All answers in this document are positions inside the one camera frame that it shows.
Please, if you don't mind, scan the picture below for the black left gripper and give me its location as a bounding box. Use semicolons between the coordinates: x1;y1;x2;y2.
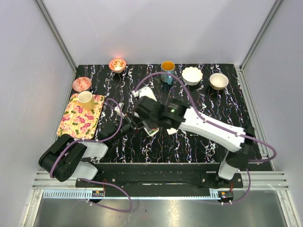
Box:
111;112;146;143

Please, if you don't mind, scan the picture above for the white red remote control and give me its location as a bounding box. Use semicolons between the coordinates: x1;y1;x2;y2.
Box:
143;120;159;136

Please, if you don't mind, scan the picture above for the white battery cover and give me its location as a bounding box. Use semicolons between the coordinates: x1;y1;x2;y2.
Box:
167;128;178;135

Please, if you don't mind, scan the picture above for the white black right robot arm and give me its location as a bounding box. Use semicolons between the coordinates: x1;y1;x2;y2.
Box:
134;96;254;187

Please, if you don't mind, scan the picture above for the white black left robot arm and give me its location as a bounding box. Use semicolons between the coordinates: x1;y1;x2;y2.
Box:
38;113;144;187

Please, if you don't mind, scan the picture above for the blue mug yellow inside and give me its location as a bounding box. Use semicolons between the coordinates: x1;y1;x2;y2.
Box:
161;61;175;85

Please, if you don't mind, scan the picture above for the white scalloped bowl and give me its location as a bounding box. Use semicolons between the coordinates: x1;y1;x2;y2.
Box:
181;67;203;86

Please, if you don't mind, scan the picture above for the floral pink tray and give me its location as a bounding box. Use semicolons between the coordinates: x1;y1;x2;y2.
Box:
57;93;105;140

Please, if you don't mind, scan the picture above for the cream yellow cup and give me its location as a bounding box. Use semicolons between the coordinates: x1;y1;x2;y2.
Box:
78;91;95;110

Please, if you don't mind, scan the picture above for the red patterned small bowl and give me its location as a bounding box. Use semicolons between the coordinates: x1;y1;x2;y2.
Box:
109;58;126;73

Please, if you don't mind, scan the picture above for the red patterned saucer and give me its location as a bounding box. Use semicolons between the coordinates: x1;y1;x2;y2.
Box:
72;77;92;93

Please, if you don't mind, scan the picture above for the cream round bowl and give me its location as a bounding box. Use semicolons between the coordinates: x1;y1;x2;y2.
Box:
209;73;229;91

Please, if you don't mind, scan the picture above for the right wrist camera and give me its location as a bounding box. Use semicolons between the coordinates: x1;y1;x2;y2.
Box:
132;86;157;101

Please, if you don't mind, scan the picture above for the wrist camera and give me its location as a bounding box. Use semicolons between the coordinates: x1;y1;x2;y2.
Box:
114;103;124;116
132;86;157;101

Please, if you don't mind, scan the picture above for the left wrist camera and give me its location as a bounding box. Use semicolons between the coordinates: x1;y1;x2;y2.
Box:
114;103;124;116

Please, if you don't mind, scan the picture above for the black mounting base plate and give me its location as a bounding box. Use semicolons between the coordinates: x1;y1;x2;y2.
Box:
75;162;244;198

